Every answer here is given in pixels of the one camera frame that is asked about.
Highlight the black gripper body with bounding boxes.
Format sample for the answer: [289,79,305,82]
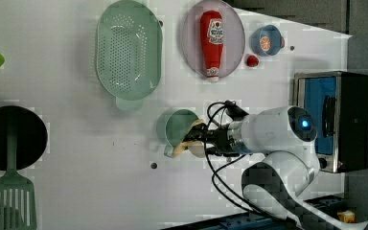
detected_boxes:
[206,125,231,154]

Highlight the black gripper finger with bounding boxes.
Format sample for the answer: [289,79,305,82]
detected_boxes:
[183,135,206,142]
[190,124,208,132]

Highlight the yellow plush peeled banana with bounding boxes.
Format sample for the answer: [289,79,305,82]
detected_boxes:
[172,119,205,158]

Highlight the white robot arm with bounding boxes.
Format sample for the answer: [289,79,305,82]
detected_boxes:
[184,105,368,230]

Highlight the green mug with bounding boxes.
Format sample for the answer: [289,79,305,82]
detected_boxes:
[156,108,198,158]

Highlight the red plush strawberry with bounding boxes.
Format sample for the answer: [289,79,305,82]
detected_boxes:
[246,55,259,67]

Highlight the lilac round plate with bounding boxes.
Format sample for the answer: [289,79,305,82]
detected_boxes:
[180,0,245,78]

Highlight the plush orange slice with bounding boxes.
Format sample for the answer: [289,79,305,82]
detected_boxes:
[260,36,271,52]

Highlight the red plush ketchup bottle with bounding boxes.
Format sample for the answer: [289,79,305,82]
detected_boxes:
[200,11,223,82]

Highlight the blue bowl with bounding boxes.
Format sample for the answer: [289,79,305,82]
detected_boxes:
[250,25,285,57]

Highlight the green plastic colander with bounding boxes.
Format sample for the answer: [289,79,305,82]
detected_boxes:
[95,0,163,110]

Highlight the silver toaster oven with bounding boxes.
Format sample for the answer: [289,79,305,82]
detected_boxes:
[293,71,368,173]

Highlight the small yellow box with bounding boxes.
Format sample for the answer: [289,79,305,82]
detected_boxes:
[337,210,356,223]

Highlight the black round pan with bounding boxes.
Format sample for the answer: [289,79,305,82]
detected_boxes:
[0,105,48,171]

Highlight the green slotted spatula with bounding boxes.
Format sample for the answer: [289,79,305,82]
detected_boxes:
[0,112,37,230]

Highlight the black cable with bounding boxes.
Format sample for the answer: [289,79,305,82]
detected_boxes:
[203,100,288,221]

